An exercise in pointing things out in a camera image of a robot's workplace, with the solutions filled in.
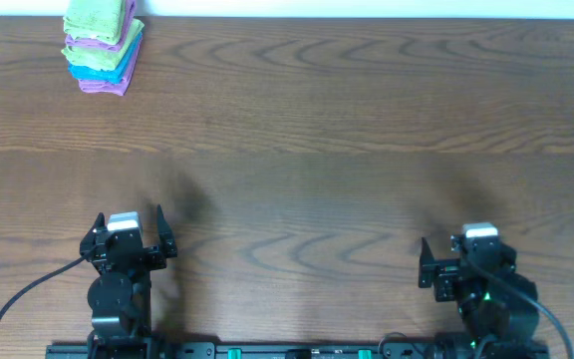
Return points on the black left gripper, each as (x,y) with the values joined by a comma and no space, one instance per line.
(148,255)

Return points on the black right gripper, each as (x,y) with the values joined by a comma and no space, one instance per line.
(446,269)

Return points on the light green microfiber cloth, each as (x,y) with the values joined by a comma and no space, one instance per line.
(100,20)

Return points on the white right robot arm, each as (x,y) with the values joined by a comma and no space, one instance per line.
(496,305)

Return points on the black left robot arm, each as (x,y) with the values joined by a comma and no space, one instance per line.
(120,297)

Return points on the folded purple bottom cloth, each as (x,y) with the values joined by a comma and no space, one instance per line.
(99,86)

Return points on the folded blue cloth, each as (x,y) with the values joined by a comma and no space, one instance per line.
(86,73)

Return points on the folded olive green cloth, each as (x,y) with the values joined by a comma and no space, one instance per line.
(103,60)

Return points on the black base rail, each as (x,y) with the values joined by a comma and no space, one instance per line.
(205,350)

